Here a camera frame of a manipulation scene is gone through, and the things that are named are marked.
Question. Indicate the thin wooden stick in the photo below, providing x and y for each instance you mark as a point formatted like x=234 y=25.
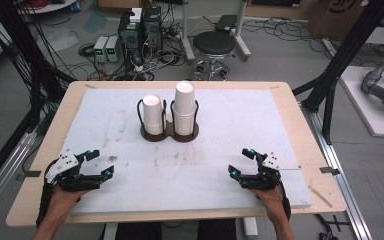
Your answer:
x=320 y=196

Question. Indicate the short stack of white cups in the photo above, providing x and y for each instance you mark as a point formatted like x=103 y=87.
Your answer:
x=153 y=113

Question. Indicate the black metal frame post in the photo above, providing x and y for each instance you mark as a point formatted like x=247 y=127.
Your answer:
x=343 y=56

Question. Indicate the small white box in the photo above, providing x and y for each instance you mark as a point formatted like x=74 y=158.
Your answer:
x=135 y=15

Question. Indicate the brown cardboard box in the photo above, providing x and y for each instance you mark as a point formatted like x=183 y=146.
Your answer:
x=340 y=18

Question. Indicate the white floor platform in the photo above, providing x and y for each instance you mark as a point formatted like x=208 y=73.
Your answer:
x=370 y=116

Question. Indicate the flat black device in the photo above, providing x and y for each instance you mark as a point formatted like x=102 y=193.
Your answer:
x=226 y=22

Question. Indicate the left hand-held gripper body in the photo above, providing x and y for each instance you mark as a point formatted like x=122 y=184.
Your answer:
x=66 y=166

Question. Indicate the white foam board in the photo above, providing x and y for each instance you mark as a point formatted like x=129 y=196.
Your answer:
x=220 y=133

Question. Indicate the black floor bracket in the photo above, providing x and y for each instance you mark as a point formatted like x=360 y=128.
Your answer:
x=331 y=228

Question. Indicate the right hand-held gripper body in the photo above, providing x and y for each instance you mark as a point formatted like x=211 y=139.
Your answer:
x=266 y=176

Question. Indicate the blue tape roll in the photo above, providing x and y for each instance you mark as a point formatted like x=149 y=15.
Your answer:
x=75 y=6

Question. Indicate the person's leg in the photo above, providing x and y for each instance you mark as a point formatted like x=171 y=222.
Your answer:
x=216 y=230
x=138 y=231

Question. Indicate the white round table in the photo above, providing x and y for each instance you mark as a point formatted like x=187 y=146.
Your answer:
x=51 y=6

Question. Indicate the white table leg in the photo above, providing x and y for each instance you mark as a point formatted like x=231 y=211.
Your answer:
x=110 y=231
x=250 y=226

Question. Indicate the white metal stand leg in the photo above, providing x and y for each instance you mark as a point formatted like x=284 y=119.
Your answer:
x=241 y=36
x=186 y=36

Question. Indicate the black computer tower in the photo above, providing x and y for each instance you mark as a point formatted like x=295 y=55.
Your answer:
x=152 y=28
x=129 y=36

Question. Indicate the grey power supply unit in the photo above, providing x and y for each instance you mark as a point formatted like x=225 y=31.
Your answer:
x=112 y=48
x=100 y=48

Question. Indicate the person's right hand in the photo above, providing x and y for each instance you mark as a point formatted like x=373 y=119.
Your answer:
x=271 y=201

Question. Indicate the tall stack of white cups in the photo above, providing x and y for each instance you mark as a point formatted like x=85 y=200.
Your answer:
x=184 y=106

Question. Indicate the person's right leg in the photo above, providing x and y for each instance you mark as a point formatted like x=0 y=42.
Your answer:
x=216 y=230

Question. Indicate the person's left hand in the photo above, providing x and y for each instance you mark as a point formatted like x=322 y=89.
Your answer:
x=61 y=203

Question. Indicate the light wooden table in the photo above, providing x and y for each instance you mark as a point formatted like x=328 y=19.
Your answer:
x=316 y=133

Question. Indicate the person's left leg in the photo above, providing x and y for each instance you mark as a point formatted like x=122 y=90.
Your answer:
x=138 y=231

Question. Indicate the aluminium rail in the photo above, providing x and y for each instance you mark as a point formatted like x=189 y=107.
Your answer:
x=341 y=180
x=3 y=176

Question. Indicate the black round stool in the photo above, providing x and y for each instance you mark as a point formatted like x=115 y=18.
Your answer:
x=214 y=42

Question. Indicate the black tape piece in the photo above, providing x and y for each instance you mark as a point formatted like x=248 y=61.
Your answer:
x=330 y=170
x=33 y=173

